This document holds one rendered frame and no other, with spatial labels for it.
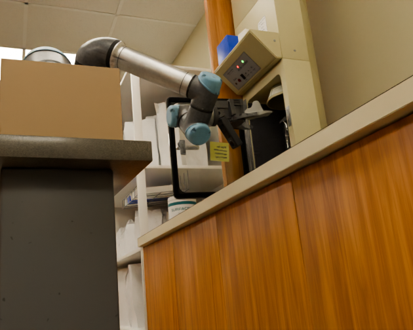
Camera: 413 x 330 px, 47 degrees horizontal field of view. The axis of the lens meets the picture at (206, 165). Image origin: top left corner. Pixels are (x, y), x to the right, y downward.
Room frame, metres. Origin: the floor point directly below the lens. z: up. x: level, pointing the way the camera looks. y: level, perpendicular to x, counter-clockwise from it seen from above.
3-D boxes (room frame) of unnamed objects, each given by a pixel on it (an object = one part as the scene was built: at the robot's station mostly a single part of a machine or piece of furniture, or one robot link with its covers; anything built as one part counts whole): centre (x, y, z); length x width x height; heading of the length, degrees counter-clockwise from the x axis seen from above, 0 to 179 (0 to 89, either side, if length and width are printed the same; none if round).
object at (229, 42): (1.69, -0.15, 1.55); 0.10 x 0.10 x 0.09; 23
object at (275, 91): (1.66, -0.33, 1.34); 0.18 x 0.18 x 0.05
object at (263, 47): (1.61, -0.18, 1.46); 0.32 x 0.12 x 0.10; 23
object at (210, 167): (1.72, -0.02, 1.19); 0.30 x 0.01 x 0.40; 108
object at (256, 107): (1.53, -0.19, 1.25); 0.09 x 0.03 x 0.06; 77
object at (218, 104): (1.55, -0.09, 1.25); 0.12 x 0.08 x 0.09; 113
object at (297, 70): (1.69, -0.35, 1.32); 0.32 x 0.25 x 0.77; 23
